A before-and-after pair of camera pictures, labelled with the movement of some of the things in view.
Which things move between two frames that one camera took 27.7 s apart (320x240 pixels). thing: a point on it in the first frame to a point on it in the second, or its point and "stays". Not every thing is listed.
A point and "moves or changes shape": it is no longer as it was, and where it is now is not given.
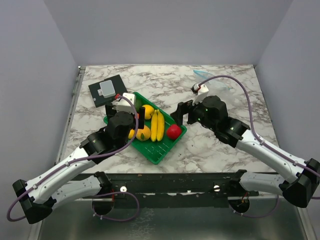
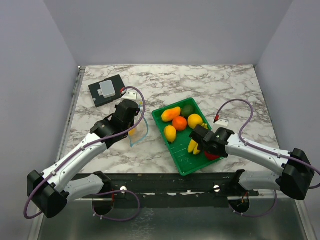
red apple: (174, 131) to (211, 156)
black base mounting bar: (180, 189) stays
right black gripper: (182, 108) to (201, 147)
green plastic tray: (155, 150) to (187, 162)
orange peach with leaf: (143, 134) moves or changes shape
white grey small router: (107, 89) stays
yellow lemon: (131, 134) to (170, 133)
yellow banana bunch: (157, 126) to (193, 145)
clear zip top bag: (214, 84) to (140, 131)
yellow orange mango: (149, 111) to (168, 115)
